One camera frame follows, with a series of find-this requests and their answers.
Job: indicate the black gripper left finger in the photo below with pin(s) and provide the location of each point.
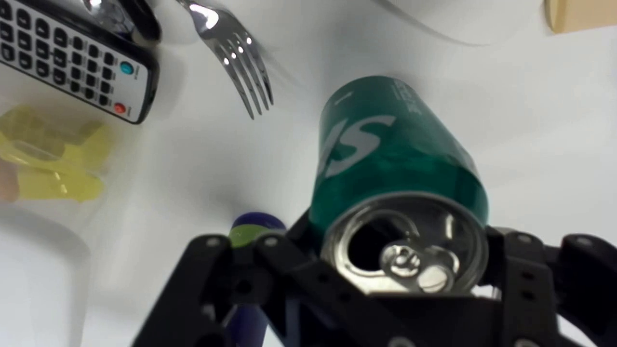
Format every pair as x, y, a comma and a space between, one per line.
306, 304

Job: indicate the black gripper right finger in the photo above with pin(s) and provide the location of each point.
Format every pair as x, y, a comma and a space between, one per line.
538, 285

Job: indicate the green Sprite can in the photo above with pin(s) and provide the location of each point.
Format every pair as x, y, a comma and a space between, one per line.
397, 206

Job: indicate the blue spray bottle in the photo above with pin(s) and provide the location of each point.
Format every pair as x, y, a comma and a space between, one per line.
246, 323

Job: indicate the wooden shape sorter box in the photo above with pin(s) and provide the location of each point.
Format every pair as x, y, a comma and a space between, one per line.
565, 17

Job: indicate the white bowl with sponge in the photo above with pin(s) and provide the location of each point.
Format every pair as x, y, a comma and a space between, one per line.
466, 23

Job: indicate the silver metal fork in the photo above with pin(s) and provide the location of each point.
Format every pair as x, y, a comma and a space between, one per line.
235, 50

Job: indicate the clear plastic container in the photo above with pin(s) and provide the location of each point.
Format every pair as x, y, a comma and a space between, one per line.
44, 254

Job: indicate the yellow plastic toy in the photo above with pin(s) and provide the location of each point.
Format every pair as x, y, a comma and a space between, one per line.
40, 161

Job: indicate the black remote control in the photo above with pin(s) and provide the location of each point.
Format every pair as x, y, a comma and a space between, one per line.
63, 52

